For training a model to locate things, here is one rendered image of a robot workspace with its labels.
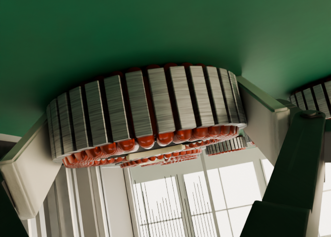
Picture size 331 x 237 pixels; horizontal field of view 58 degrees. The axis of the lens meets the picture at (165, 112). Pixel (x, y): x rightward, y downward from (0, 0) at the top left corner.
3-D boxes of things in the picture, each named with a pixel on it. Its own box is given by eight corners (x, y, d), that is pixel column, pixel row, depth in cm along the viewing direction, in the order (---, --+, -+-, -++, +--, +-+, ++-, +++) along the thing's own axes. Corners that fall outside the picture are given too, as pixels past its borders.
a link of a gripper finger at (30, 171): (36, 219, 13) (19, 222, 13) (70, 150, 20) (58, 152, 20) (13, 160, 12) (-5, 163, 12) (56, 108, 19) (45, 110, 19)
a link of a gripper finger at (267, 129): (273, 111, 13) (290, 107, 13) (228, 76, 19) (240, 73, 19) (276, 172, 14) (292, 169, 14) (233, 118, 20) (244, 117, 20)
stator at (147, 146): (1, 85, 13) (9, 172, 12) (258, 37, 13) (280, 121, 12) (80, 123, 24) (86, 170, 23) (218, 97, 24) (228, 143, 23)
